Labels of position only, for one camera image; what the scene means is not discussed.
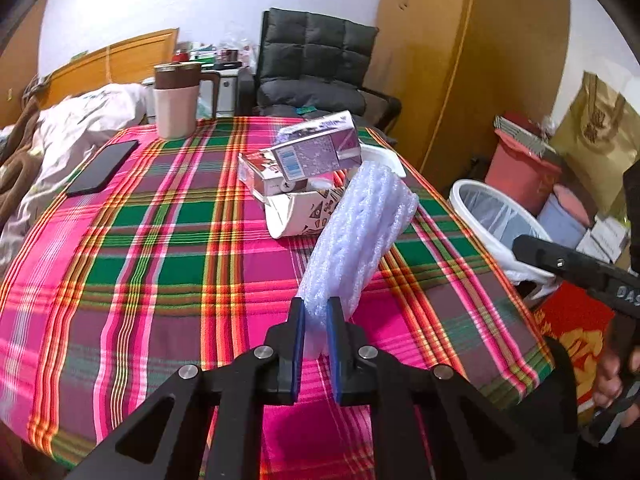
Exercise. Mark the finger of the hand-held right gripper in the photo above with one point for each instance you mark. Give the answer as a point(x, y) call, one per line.
point(560, 260)

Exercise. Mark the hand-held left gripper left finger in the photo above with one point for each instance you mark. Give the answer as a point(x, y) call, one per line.
point(297, 355)

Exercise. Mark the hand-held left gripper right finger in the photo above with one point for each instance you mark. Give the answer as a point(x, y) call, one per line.
point(333, 355)

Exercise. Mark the white foam fruit net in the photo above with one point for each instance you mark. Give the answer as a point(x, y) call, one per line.
point(360, 240)

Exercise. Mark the white rimmed trash bin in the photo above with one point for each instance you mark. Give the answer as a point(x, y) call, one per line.
point(456, 197)

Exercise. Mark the crushed patterned paper cup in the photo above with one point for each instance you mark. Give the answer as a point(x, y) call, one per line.
point(295, 215)

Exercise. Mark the white drink carton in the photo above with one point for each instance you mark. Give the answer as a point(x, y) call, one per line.
point(260, 170)

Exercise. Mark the purple milk carton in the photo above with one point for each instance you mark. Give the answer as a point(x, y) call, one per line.
point(320, 152)

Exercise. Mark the person's right hand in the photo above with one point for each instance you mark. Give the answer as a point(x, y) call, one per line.
point(607, 377)

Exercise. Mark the white paper box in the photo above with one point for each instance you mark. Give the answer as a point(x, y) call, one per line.
point(610, 232)
point(592, 251)

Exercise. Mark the blue container pink lid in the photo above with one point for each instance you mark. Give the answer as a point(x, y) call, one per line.
point(560, 222)

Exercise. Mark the red gift box gold print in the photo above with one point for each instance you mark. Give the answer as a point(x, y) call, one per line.
point(575, 330)

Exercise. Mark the white bin liner bag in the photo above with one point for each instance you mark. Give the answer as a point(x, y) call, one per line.
point(495, 220)

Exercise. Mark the pink plastic bucket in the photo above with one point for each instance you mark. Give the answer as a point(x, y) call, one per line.
point(515, 175)

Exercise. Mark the black plastic object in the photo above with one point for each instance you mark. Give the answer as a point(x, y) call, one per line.
point(481, 169)

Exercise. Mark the striped gift box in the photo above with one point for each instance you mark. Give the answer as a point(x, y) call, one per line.
point(525, 140)

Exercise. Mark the gold paper bag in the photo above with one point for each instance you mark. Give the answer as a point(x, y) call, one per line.
point(595, 130)

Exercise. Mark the small red box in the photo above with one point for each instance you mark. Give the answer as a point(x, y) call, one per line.
point(520, 121)

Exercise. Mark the plaid tablecloth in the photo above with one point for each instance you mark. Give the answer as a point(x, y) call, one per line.
point(150, 260)

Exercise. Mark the large wooden wardrobe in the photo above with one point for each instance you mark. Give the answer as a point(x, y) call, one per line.
point(475, 60)

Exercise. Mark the teal fabric tag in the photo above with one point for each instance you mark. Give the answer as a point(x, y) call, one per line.
point(305, 110)

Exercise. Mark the black smartphone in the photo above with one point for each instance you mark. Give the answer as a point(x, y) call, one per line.
point(100, 170)

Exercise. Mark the beige mug brown lid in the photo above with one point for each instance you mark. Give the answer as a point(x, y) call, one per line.
point(172, 110)

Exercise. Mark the white side cabinet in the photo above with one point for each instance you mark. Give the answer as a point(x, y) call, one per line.
point(227, 87)

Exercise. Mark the black cushioned chair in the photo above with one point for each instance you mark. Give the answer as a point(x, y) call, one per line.
point(310, 50)

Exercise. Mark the pile of small desk items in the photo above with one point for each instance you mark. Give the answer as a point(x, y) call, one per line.
point(225, 55)

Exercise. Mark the red cup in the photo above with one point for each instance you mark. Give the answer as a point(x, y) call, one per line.
point(180, 55)

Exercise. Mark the white quilt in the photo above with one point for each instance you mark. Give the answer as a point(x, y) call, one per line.
point(75, 120)

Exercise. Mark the brown blanket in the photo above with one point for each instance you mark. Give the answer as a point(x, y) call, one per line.
point(15, 170)

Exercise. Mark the wooden bed headboard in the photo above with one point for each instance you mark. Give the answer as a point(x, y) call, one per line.
point(125, 55)

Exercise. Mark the tall wooden cabinet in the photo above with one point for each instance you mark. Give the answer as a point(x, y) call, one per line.
point(22, 60)

